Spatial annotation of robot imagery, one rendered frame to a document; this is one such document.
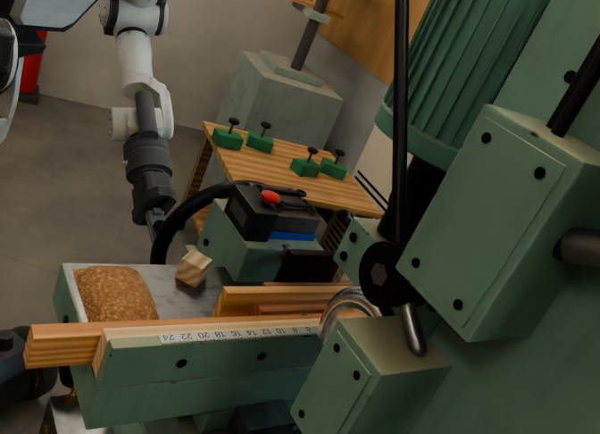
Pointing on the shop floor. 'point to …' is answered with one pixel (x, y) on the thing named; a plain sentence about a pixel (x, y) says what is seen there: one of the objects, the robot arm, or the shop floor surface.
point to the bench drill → (282, 87)
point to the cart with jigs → (278, 169)
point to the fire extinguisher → (29, 92)
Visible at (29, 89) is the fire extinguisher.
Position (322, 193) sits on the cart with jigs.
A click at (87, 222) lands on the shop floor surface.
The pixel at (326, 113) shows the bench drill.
